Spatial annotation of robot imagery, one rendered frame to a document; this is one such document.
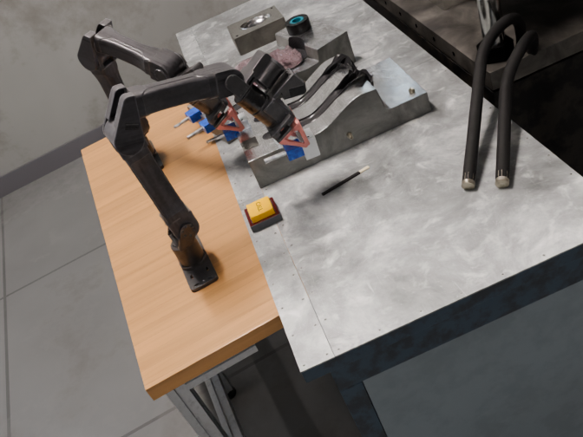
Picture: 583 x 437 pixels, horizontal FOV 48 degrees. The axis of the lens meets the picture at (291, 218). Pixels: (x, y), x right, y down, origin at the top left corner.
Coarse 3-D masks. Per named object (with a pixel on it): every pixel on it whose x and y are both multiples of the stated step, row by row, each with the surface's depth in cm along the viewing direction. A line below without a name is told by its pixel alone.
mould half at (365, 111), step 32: (384, 64) 188; (320, 96) 178; (352, 96) 166; (384, 96) 175; (416, 96) 170; (256, 128) 179; (320, 128) 169; (352, 128) 170; (384, 128) 173; (256, 160) 168; (288, 160) 170; (320, 160) 173
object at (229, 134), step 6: (240, 114) 182; (234, 120) 181; (240, 120) 180; (246, 120) 179; (234, 126) 181; (246, 126) 180; (228, 132) 180; (234, 132) 181; (216, 138) 182; (228, 138) 181; (234, 138) 182
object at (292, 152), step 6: (306, 132) 156; (300, 138) 155; (312, 138) 154; (312, 144) 155; (288, 150) 155; (294, 150) 155; (300, 150) 155; (306, 150) 155; (312, 150) 156; (318, 150) 156; (270, 156) 157; (276, 156) 156; (282, 156) 157; (288, 156) 155; (294, 156) 156; (300, 156) 156; (306, 156) 156; (312, 156) 157
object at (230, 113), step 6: (228, 108) 175; (222, 114) 174; (228, 114) 173; (234, 114) 174; (216, 120) 176; (222, 120) 174; (216, 126) 174; (222, 126) 175; (228, 126) 177; (240, 126) 178
